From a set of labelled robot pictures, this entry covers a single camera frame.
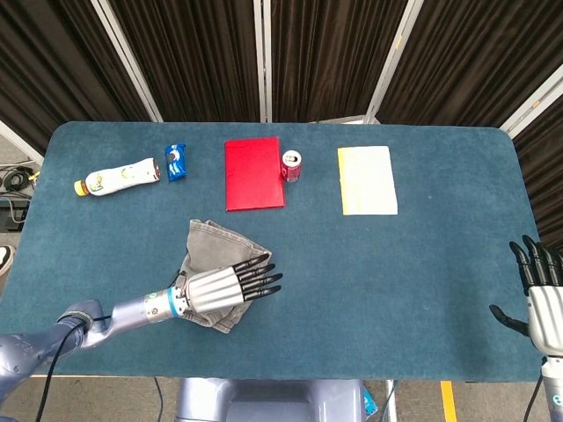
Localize white and yellow book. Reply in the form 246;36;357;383
337;145;399;216

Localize blue cookie packet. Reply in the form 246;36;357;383
164;142;189;183

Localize black cable bundle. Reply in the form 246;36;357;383
0;163;40;193

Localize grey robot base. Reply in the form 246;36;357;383
175;376;367;422

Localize red soda can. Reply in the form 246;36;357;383
281;149;303;184

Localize black folding screen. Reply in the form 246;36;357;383
0;0;563;260

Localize white bottle with yellow cap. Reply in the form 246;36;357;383
73;157;163;197

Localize red book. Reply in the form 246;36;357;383
223;135;286;213

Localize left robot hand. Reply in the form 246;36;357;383
177;252;283;315

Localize grey shorts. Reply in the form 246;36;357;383
178;218;272;335

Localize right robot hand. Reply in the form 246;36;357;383
489;235;563;356

